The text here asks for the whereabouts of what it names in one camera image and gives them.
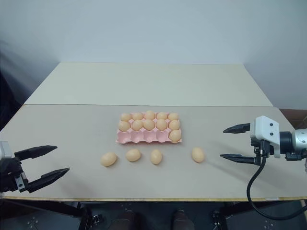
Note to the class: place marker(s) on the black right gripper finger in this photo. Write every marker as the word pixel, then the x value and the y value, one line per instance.
pixel 239 158
pixel 239 129

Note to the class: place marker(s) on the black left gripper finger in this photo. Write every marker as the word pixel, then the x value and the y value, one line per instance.
pixel 48 177
pixel 36 151

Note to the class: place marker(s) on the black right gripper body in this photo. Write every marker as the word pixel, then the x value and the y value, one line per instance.
pixel 259 147

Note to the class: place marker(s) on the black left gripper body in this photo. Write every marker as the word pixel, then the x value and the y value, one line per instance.
pixel 10 175

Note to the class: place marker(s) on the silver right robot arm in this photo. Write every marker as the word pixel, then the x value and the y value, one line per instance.
pixel 298 139

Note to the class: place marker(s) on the pink egg tray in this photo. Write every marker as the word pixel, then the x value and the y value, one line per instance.
pixel 136 138

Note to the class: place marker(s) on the beige egg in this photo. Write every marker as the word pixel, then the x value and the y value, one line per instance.
pixel 197 154
pixel 138 125
pixel 161 124
pixel 148 124
pixel 133 155
pixel 137 116
pixel 109 159
pixel 162 116
pixel 149 114
pixel 173 116
pixel 175 135
pixel 156 157
pixel 124 125
pixel 126 117
pixel 174 124

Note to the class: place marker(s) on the brown cardboard box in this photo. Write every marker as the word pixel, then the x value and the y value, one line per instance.
pixel 293 117

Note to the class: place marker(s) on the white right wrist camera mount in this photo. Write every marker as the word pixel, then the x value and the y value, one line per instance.
pixel 266 129

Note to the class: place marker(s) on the black metal table frame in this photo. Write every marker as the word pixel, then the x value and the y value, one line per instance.
pixel 48 215
pixel 239 220

